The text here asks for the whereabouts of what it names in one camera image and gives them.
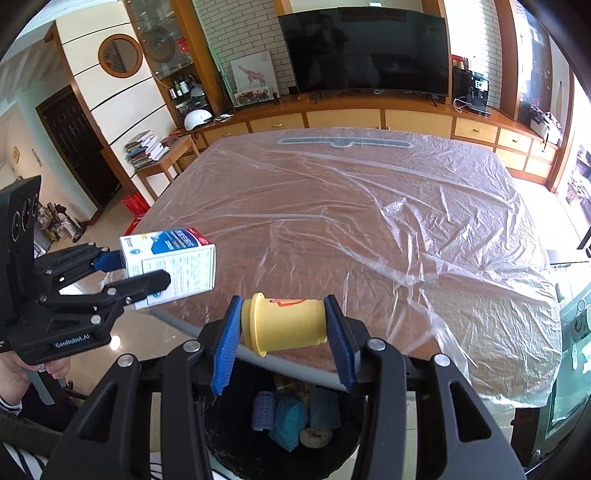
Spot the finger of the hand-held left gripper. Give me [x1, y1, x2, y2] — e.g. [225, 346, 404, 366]
[34, 244, 123, 296]
[39, 270, 172, 324]

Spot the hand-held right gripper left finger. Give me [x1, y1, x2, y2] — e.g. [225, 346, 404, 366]
[51, 295, 245, 480]

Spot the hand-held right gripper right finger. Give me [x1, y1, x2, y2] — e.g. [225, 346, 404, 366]
[323, 294, 527, 480]

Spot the white and blue medicine box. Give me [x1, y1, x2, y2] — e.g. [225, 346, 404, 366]
[119, 227, 217, 311]

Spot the yellow plastic cup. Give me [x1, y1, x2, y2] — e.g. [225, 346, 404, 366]
[241, 292, 329, 358]

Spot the grey-blue packet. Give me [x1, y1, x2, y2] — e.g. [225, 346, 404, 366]
[308, 388, 343, 430]

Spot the purple hair roller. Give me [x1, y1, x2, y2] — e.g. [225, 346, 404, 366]
[252, 391, 278, 432]

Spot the blue non-woven bag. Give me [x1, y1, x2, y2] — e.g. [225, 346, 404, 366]
[268, 394, 309, 453]

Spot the brown paper tray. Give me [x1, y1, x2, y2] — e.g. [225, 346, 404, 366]
[299, 427, 334, 449]

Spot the black trash bin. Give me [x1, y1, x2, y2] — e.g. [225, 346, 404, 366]
[148, 307, 370, 480]

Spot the person's left hand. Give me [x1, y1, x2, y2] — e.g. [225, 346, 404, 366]
[0, 353, 70, 398]

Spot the red plastic basket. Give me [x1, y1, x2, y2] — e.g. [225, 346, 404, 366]
[121, 194, 153, 236]

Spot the dark wooden door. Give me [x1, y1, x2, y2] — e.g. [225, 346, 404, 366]
[36, 85, 123, 213]

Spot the stack of books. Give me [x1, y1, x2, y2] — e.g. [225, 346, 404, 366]
[124, 130, 171, 171]

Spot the wooden side table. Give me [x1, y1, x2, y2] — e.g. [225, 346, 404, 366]
[136, 134, 199, 201]

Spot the white helmet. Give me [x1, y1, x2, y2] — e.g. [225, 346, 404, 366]
[184, 110, 214, 131]

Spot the row of small bottles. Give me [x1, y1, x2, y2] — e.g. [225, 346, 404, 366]
[168, 76, 199, 100]

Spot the grey strip under plastic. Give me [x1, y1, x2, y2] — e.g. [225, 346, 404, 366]
[277, 135, 413, 149]

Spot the green edged glass panel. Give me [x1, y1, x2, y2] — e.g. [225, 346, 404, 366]
[209, 45, 237, 110]

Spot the long wooden television cabinet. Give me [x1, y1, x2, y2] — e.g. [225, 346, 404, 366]
[191, 90, 561, 183]

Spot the glass door display cabinet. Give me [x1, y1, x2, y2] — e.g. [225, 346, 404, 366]
[127, 0, 222, 130]

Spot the giraffe picture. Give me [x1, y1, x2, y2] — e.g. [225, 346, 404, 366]
[231, 51, 279, 108]

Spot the glass top table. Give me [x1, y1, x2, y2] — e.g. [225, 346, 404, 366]
[547, 258, 591, 439]

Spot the white mug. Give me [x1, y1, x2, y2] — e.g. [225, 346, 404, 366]
[570, 302, 591, 344]

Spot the black coffee machine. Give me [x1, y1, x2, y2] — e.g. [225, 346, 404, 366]
[452, 69, 491, 116]

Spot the black flat television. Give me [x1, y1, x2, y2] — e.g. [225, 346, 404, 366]
[277, 7, 451, 95]

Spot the white box device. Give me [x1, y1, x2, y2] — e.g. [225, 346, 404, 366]
[529, 104, 561, 144]

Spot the tall wooden cabinet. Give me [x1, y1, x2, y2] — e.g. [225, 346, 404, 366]
[496, 0, 573, 125]

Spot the round wooden wall frame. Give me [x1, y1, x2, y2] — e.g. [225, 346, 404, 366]
[98, 34, 143, 78]

